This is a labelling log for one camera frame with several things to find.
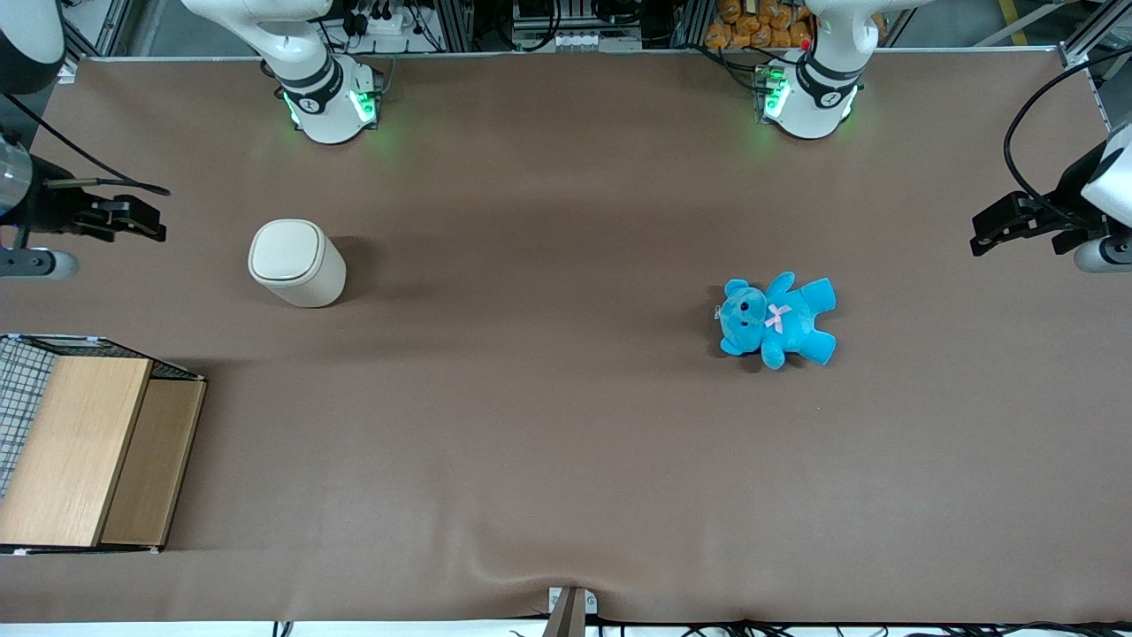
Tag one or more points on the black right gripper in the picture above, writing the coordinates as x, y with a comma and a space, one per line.
55, 211

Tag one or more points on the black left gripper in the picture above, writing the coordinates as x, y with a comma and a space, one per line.
1058, 215

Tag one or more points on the cream lidded trash can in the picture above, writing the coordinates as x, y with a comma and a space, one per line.
296, 265

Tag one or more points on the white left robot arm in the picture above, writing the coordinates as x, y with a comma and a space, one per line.
818, 88

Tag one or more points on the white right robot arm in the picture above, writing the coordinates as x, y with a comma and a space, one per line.
314, 84

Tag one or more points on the blue teddy bear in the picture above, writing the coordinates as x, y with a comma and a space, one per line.
778, 323

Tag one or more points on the wooden shelf rack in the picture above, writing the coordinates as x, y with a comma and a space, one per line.
80, 451

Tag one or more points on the orange plush toy pile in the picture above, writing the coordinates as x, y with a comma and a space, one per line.
761, 25

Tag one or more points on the white power strip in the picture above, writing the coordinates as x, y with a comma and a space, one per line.
389, 22

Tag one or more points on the brown table mat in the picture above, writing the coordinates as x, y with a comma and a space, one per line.
566, 398

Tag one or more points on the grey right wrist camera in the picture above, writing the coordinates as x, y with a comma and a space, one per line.
40, 263

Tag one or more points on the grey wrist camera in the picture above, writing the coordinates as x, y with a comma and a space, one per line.
1104, 256
40, 263

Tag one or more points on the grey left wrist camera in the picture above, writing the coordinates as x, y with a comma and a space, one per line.
1104, 256

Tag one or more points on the aluminium frame post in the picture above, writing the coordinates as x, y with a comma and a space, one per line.
97, 26
1092, 31

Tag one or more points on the metal table edge bracket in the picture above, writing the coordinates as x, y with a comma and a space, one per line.
572, 610

